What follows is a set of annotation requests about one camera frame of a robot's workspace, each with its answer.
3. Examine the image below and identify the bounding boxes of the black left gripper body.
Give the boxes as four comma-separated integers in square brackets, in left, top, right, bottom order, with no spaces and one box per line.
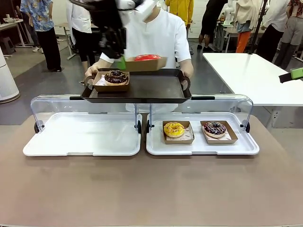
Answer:
[89,0,126,31]

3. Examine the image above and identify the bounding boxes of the red glazed donut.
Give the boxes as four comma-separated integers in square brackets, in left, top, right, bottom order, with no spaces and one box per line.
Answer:
[134,53,162,62]
[125,56,168,72]

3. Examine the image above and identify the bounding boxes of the dark brown serving tray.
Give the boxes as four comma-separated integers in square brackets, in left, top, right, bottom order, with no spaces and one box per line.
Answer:
[80,68,193,104]

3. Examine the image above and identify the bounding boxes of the person's right forearm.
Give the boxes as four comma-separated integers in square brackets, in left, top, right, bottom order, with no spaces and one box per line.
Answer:
[93,57,115,70]

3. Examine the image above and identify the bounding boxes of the person's left forearm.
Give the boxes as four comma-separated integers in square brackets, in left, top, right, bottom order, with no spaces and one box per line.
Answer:
[176,58,195,73]

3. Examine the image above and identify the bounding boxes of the person in white shirt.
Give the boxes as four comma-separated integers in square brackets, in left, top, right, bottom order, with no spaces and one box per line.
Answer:
[99,6,193,113]

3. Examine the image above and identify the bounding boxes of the yellow sprinkled donut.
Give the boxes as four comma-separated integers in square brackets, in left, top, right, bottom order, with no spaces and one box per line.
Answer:
[163,121,185,139]

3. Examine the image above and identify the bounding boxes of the purple glazed sprinkled donut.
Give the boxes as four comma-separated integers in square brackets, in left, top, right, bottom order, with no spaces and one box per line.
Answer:
[204,121,227,139]

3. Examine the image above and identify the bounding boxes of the sprinkled chocolate donut in tray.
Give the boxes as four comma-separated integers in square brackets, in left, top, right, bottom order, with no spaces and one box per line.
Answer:
[200,120,239,145]

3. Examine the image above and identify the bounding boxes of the yellow donut in paper tray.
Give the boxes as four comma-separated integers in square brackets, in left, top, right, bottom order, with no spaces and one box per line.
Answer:
[162,121,196,145]

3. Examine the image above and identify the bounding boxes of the person's right hand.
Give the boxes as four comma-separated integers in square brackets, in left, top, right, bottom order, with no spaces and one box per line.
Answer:
[84,65,100,86]

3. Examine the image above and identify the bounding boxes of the person's left hand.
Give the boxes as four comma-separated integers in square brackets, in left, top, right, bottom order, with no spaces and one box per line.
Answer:
[181,70,195,81]

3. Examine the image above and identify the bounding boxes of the bystander white shirt black trousers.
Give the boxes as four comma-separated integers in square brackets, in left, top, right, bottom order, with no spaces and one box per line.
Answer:
[65,0,96,67]

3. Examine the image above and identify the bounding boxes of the white side table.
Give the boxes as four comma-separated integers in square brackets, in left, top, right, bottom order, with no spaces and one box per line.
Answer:
[203,52,303,130]

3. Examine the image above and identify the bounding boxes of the bystander white shirt dark trousers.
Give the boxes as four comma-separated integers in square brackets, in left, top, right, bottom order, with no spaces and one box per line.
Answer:
[256,0,291,62]

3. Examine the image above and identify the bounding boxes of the bystander in blue floral shirt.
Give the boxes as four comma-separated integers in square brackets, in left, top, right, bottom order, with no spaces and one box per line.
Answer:
[19,0,62,72]

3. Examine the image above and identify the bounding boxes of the bystander in orange trousers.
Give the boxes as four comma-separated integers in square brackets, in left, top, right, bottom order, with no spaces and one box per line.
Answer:
[235,0,256,53]

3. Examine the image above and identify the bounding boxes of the bystander in yellow shirt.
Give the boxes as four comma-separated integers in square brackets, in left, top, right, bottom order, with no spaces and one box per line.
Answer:
[164,0,195,27]

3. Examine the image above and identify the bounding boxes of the clear plastic display lid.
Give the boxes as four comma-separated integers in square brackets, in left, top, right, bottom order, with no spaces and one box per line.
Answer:
[146,94,254,133]
[30,94,142,134]

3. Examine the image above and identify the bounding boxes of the white display tray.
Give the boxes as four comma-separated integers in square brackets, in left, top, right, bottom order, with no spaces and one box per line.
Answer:
[23,112,142,157]
[146,112,260,156]

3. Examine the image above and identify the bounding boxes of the white background desk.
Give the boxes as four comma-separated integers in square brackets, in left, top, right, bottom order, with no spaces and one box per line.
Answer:
[0,17,34,48]

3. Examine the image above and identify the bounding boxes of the bystander in black shorts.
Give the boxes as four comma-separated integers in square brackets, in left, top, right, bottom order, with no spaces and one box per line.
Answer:
[197,0,228,52]

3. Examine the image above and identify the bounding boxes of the grey plastic stool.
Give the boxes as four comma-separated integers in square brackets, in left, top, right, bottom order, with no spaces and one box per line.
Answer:
[0,36,16,55]

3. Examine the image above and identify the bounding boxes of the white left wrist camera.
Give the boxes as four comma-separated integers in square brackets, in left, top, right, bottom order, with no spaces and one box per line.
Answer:
[117,0,157,20]

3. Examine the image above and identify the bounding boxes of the black camera pole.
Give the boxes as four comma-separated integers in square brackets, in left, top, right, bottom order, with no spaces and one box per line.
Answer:
[248,0,270,54]

